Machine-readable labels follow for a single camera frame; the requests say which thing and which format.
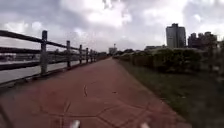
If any red stone-pattern path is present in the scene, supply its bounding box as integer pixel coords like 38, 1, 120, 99
0, 57, 194, 128

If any low building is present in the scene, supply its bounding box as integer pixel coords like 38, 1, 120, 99
143, 45, 167, 52

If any green hedge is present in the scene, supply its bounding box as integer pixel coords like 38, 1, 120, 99
112, 47, 224, 77

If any grass strip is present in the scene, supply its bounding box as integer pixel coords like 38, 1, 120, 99
114, 59, 224, 128

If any robot's own part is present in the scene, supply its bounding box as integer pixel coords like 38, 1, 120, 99
140, 122, 151, 128
68, 119, 81, 128

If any tall grey building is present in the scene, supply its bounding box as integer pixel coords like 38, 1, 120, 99
165, 22, 187, 49

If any group of dark buildings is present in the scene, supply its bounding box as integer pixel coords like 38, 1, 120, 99
187, 31, 219, 50

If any water surface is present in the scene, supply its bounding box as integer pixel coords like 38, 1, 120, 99
0, 59, 88, 84

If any wooden post-and-rail fence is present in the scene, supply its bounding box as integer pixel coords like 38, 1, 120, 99
0, 29, 108, 88

